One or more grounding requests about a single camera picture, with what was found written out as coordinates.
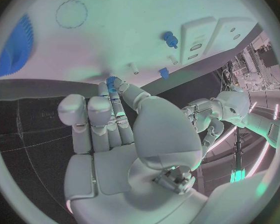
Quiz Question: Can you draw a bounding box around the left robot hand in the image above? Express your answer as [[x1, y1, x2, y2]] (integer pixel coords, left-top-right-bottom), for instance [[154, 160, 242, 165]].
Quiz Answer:
[[181, 98, 226, 152]]

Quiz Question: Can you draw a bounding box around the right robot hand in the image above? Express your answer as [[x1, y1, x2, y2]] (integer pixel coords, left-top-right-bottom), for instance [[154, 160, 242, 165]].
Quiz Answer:
[[57, 78, 216, 224]]

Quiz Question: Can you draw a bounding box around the small blue gear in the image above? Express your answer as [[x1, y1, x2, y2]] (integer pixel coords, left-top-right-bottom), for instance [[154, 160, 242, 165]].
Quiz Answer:
[[106, 76, 119, 94]]

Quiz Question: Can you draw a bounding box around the white task board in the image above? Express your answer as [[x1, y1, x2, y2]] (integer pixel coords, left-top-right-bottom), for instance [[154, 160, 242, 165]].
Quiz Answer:
[[0, 0, 266, 98]]

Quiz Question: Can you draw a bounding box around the blue peg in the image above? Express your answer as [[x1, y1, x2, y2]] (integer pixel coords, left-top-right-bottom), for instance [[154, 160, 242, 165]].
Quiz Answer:
[[158, 68, 170, 80]]

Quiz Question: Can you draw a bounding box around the glowing light bar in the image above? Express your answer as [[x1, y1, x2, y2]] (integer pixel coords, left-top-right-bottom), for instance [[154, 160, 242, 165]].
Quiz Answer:
[[230, 168, 247, 184]]

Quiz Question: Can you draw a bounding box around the blue plug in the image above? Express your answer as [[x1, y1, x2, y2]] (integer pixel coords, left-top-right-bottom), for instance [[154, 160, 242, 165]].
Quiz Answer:
[[163, 31, 179, 49]]

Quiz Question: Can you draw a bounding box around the white cable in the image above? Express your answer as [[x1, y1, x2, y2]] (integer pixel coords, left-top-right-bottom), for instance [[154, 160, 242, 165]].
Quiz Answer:
[[220, 69, 236, 92]]

